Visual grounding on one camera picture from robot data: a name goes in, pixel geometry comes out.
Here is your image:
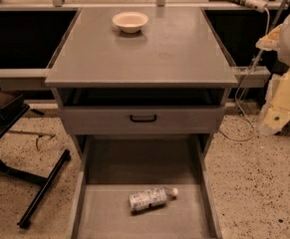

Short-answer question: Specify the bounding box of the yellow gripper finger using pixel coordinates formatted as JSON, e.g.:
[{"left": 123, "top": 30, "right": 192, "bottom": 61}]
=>
[
  {"left": 255, "top": 25, "right": 282, "bottom": 51},
  {"left": 258, "top": 70, "right": 290, "bottom": 135}
]

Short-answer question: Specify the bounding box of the blue label plastic bottle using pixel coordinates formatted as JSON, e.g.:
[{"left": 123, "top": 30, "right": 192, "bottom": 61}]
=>
[{"left": 129, "top": 186, "right": 178, "bottom": 212}]

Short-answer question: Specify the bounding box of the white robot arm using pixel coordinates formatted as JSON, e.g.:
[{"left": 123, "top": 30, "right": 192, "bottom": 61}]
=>
[{"left": 256, "top": 14, "right": 290, "bottom": 135}]

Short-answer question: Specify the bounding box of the grey drawer cabinet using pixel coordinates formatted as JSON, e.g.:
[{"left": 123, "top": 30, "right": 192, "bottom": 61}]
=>
[{"left": 46, "top": 6, "right": 237, "bottom": 239}]

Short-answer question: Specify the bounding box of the open grey lower drawer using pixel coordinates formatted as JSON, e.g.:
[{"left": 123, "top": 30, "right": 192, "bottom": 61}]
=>
[{"left": 65, "top": 135, "right": 223, "bottom": 239}]

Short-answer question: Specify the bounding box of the white ceramic bowl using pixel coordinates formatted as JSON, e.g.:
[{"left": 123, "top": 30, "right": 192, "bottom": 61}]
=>
[{"left": 113, "top": 12, "right": 148, "bottom": 34}]

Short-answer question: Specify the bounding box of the black metal stand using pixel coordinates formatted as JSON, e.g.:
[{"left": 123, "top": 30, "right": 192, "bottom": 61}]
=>
[{"left": 0, "top": 82, "right": 72, "bottom": 230}]

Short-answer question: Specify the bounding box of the black drawer handle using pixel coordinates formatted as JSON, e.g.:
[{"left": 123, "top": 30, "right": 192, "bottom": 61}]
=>
[{"left": 130, "top": 115, "right": 157, "bottom": 123}]

